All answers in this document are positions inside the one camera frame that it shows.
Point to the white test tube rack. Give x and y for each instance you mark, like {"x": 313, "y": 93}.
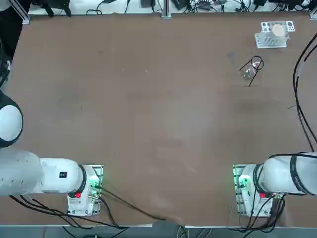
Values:
{"x": 270, "y": 42}

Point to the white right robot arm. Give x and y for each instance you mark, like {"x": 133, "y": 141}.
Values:
{"x": 280, "y": 173}

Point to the aluminium frame profile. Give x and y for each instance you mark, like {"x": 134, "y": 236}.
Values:
{"x": 21, "y": 12}

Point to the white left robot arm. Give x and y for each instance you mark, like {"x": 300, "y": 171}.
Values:
{"x": 49, "y": 173}

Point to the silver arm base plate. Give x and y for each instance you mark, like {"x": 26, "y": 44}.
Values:
{"x": 100, "y": 171}
{"x": 236, "y": 173}

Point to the black power adapter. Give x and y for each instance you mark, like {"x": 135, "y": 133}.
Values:
{"x": 147, "y": 3}
{"x": 260, "y": 2}
{"x": 179, "y": 3}

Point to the aluminium frame post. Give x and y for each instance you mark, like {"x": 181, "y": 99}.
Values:
{"x": 166, "y": 10}
{"x": 313, "y": 14}

